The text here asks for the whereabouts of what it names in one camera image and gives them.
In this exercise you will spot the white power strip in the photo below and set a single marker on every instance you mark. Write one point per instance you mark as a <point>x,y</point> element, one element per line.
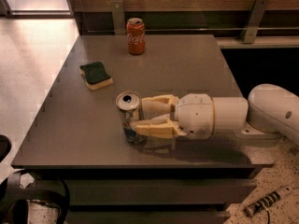
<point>268,200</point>

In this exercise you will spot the black chair base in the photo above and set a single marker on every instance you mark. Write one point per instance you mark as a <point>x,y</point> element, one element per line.
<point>27,197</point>

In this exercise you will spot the right metal bracket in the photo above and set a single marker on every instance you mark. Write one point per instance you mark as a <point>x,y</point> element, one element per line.
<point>250,31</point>

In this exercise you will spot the black chair seat edge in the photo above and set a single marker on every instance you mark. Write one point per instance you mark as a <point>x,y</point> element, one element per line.
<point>5,146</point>

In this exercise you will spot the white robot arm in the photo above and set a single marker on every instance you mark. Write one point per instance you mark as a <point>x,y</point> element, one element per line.
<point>268,113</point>

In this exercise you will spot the silver blue redbull can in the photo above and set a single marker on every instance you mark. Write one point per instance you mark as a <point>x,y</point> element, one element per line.
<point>130,109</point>

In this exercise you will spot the metal bracket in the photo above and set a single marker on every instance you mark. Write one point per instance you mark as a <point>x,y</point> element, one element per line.
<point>250,31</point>
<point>118,17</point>

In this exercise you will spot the green yellow sponge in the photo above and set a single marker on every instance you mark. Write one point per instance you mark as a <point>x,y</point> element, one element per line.
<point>95,76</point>

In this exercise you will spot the grey drawer cabinet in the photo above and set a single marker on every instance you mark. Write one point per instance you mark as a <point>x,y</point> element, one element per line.
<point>77,136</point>

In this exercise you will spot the left metal bracket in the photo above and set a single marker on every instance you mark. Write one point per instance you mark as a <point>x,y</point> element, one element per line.
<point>118,17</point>

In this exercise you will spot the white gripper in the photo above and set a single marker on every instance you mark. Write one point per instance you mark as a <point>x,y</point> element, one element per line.
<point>194,115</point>

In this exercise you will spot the red coke can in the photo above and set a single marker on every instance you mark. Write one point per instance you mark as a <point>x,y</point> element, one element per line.
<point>135,29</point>

